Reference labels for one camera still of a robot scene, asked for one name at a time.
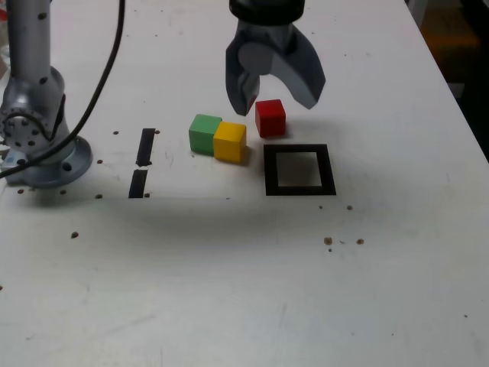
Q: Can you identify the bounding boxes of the black tape strip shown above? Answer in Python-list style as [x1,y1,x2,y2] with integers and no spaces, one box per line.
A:
[128,128,157,199]

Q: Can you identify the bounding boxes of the clear plastic bottle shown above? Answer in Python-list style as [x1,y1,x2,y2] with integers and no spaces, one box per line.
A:
[0,7,11,64]

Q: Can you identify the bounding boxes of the black tape square outline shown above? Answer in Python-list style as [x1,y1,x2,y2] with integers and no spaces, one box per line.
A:
[263,143,337,196]

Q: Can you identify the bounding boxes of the red cube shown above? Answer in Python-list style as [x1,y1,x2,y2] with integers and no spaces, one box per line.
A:
[254,99,287,138]

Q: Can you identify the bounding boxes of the yellow cube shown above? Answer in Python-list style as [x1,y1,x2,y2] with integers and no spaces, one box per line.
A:
[212,121,248,165]

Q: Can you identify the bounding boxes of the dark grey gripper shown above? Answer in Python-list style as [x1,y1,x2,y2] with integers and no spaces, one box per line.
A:
[225,18,327,116]

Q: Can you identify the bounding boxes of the green cube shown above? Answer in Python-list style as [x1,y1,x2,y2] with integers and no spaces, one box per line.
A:
[188,113,223,157]

